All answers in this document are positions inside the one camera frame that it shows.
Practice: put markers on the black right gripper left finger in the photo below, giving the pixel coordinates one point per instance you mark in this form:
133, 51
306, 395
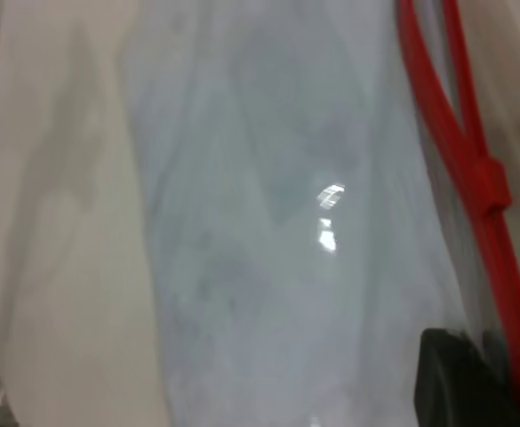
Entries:
450, 382

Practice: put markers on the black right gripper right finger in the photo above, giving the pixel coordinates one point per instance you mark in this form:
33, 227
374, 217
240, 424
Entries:
496, 356

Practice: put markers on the red zipper slider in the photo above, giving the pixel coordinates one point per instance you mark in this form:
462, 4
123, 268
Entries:
494, 187

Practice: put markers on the clear zip bag red strip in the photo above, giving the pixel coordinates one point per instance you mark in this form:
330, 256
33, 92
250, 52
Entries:
286, 111

